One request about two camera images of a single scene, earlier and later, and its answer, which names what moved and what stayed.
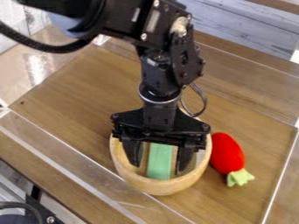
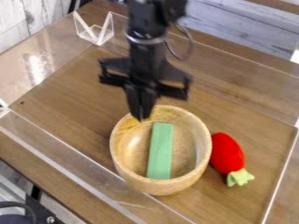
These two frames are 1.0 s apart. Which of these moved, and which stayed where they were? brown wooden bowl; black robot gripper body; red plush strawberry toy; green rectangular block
Moved: black robot gripper body
Stayed: brown wooden bowl; green rectangular block; red plush strawberry toy
